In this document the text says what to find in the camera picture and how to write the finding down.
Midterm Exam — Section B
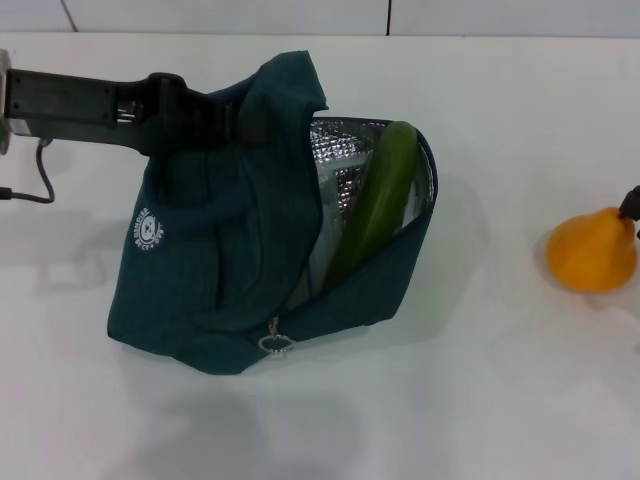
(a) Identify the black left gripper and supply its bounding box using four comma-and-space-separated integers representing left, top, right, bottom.
4, 68, 207, 157

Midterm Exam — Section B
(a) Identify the orange pear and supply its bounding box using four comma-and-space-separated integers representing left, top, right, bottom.
545, 205, 639, 293

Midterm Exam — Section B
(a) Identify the dark teal insulated lunch bag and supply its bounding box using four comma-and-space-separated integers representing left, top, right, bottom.
105, 49, 441, 377

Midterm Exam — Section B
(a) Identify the green cucumber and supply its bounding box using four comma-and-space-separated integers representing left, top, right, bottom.
324, 120, 420, 294

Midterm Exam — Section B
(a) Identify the left gripper grey cable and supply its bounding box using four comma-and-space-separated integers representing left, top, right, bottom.
0, 139, 56, 205

